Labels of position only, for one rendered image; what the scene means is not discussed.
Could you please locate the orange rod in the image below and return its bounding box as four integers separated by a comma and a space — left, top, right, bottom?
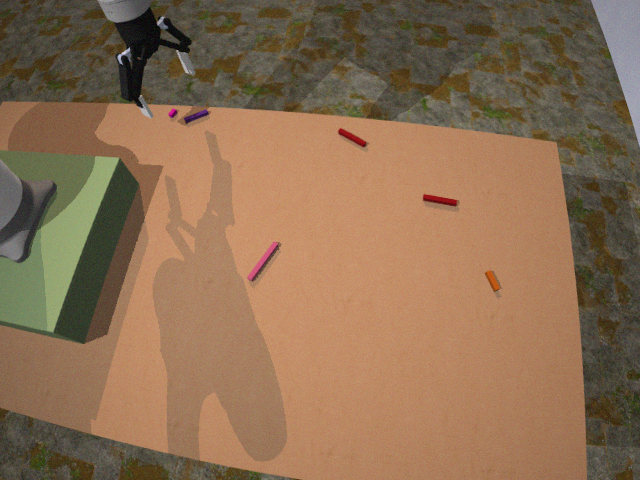
485, 270, 500, 292

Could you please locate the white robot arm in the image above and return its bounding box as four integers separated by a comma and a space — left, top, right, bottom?
0, 0, 151, 263

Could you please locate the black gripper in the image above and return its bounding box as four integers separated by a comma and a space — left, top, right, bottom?
114, 7, 196, 119

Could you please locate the dark purple rod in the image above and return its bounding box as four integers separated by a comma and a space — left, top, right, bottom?
184, 109, 209, 123

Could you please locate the pink rod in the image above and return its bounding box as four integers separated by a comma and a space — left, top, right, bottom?
247, 241, 279, 281

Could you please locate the red rod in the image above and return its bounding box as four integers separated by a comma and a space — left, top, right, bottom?
423, 194, 457, 206
338, 128, 366, 148

